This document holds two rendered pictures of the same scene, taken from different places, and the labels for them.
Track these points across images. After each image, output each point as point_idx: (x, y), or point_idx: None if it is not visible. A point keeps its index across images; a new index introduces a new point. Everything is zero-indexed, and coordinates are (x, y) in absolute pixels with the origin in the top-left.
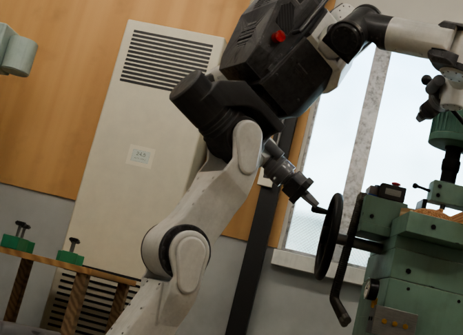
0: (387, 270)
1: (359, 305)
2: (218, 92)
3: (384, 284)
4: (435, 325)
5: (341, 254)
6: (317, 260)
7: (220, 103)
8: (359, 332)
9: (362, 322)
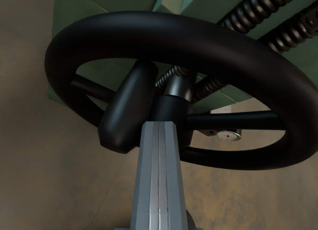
0: (231, 91)
1: (66, 19)
2: None
3: (215, 94)
4: None
5: (160, 95)
6: (81, 108)
7: None
8: (110, 70)
9: (117, 67)
